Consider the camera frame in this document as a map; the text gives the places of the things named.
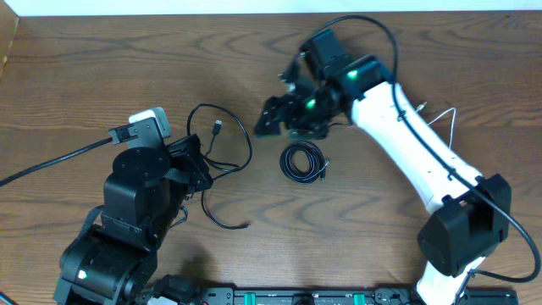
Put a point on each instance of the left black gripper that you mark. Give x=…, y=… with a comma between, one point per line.
x=193, y=164

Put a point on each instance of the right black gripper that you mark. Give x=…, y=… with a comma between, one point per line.
x=275, y=107

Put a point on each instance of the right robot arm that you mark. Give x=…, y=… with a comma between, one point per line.
x=468, y=213

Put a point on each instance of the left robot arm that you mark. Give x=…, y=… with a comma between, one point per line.
x=116, y=251

